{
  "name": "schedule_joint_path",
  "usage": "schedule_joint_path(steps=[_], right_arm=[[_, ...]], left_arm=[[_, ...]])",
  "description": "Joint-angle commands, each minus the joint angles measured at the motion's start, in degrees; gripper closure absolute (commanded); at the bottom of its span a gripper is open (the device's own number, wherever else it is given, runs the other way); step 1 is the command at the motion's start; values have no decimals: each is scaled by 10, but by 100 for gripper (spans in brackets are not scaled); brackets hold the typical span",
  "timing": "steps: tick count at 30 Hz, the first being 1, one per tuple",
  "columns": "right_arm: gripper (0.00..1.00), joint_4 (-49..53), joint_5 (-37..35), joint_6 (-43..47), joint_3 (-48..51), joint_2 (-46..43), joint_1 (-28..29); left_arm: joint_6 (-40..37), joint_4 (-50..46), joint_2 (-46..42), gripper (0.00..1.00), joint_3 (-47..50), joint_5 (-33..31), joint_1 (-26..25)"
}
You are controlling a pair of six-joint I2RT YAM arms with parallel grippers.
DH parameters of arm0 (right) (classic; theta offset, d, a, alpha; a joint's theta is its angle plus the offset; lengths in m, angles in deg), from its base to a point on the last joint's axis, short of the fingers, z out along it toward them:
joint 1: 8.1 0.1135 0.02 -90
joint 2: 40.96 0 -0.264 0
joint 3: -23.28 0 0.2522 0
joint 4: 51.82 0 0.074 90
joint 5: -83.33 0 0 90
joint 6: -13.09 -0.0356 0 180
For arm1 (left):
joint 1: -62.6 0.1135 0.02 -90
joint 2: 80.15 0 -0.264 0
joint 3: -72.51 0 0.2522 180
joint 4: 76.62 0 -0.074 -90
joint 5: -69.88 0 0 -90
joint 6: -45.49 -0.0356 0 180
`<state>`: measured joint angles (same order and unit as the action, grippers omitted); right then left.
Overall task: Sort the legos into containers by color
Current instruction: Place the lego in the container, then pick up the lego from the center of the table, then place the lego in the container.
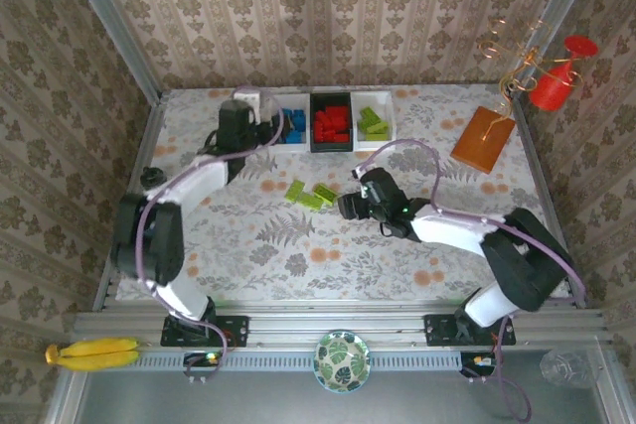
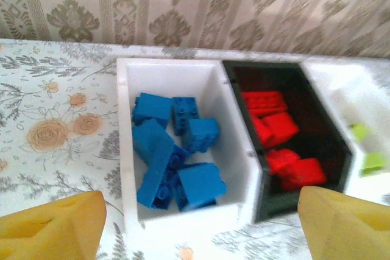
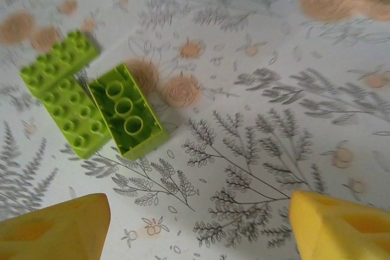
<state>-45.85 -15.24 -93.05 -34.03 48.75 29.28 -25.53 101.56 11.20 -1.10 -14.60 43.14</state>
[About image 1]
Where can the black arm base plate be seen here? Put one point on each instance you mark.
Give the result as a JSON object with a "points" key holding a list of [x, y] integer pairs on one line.
{"points": [[233, 332], [437, 332]]}

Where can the clear drinking glass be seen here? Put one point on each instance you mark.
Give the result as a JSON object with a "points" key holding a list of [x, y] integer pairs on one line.
{"points": [[569, 369]]}

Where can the black plastic bin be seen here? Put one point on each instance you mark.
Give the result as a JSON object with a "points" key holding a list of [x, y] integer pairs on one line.
{"points": [[330, 98]]}

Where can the small black round knob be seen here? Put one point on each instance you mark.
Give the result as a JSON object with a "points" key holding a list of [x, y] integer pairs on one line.
{"points": [[151, 177]]}

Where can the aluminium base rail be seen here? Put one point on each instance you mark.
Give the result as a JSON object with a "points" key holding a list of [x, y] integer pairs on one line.
{"points": [[348, 320]]}

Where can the yellow banana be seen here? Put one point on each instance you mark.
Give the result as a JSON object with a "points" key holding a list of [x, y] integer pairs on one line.
{"points": [[99, 362], [94, 345]]}

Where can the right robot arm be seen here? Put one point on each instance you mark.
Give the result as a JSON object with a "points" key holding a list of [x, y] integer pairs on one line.
{"points": [[457, 233]]}

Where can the red long lego brick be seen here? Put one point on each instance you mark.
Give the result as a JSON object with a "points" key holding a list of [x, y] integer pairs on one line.
{"points": [[337, 112], [324, 135]]}

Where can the red sloped lego brick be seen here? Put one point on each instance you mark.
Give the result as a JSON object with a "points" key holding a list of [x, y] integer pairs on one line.
{"points": [[342, 137]]}

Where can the blue square lego brick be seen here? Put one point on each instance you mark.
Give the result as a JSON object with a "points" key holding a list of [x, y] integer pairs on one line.
{"points": [[299, 115], [288, 114]]}

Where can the leaf pattern bowl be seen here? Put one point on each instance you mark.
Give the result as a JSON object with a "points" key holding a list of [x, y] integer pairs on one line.
{"points": [[342, 362]]}

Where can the aluminium side rail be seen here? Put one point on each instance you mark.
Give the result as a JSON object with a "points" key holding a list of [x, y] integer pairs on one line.
{"points": [[144, 146]]}

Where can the blue long lego brick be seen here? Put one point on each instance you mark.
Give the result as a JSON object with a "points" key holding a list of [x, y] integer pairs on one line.
{"points": [[294, 137]]}

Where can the red plastic wine glass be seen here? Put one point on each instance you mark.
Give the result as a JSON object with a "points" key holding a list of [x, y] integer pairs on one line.
{"points": [[549, 89]]}

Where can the floral fern print tablecloth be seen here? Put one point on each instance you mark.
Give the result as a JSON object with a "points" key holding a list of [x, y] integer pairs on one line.
{"points": [[278, 265]]}

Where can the green long lego brick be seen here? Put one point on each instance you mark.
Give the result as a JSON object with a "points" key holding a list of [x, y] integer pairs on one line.
{"points": [[309, 200], [369, 113], [377, 136], [375, 124], [295, 190], [325, 193]]}

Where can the red square lego brick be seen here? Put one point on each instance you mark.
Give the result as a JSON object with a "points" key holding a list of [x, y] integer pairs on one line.
{"points": [[321, 122]]}

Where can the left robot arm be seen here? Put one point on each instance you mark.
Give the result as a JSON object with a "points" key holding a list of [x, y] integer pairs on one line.
{"points": [[199, 178]]}

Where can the white plastic bin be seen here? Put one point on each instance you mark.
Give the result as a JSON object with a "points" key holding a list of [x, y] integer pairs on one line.
{"points": [[295, 100], [385, 101]]}

